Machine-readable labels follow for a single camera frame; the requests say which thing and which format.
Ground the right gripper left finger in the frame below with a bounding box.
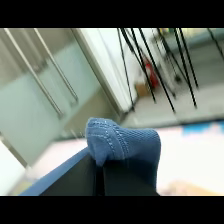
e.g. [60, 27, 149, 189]
[40, 152, 98, 197]

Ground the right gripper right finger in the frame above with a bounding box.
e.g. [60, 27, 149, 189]
[101, 159, 160, 197]

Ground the red fire extinguisher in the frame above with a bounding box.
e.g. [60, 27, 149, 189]
[142, 57, 160, 89]

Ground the black tripod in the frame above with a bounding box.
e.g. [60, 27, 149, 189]
[116, 27, 177, 114]
[153, 27, 200, 110]

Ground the glass door with steel handles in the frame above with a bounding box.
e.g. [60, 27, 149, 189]
[0, 27, 118, 168]

